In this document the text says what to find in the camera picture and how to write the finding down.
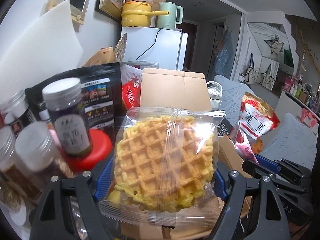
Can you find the waffle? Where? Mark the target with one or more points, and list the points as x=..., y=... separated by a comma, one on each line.
x=164, y=166

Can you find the green electric kettle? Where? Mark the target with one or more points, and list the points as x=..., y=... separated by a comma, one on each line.
x=173, y=18

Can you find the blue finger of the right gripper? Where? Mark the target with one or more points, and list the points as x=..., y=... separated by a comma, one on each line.
x=268, y=164

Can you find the jar with dark brown label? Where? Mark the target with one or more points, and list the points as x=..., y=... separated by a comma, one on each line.
x=40, y=154

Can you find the large red white snack bag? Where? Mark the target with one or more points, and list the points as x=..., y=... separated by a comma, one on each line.
x=256, y=117

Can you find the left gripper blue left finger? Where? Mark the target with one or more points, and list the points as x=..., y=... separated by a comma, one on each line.
x=102, y=177

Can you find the white refrigerator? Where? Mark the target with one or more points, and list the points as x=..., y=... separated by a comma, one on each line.
x=162, y=46

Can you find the jar with brown contents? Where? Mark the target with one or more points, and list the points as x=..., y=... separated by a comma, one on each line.
x=13, y=169

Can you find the yellow pot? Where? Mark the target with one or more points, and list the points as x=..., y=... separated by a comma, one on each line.
x=138, y=14

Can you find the pink red sachet packet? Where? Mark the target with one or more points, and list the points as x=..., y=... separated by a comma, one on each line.
x=243, y=148

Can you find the black stand-up pouch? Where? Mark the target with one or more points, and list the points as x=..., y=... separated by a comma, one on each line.
x=101, y=94

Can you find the jar with red label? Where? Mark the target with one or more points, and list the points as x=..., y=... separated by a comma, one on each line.
x=16, y=112

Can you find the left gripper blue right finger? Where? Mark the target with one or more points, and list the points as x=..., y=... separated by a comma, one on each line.
x=221, y=183

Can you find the white foam board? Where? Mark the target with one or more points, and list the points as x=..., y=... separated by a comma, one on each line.
x=48, y=47

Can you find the jar with dark green label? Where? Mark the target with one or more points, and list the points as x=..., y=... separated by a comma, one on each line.
x=63, y=100

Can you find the open cardboard box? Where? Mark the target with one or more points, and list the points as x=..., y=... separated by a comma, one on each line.
x=184, y=90

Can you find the light blue leaf cushion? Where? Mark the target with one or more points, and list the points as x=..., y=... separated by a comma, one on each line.
x=291, y=140

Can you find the white thermos jug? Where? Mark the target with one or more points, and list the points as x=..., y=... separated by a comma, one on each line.
x=215, y=91

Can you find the red cylindrical container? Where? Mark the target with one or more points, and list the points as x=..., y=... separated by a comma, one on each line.
x=101, y=148

